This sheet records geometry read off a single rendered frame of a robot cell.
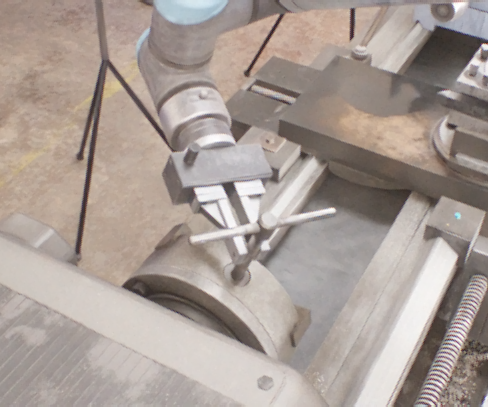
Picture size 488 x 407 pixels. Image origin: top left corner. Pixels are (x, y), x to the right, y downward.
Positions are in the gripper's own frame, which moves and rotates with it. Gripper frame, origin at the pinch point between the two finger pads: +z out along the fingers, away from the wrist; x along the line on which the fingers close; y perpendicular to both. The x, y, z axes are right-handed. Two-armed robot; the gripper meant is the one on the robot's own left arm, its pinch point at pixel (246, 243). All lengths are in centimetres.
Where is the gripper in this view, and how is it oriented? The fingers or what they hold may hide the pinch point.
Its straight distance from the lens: 93.6
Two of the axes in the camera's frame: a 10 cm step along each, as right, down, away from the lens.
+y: 3.4, -5.3, -7.8
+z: 3.6, 8.3, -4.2
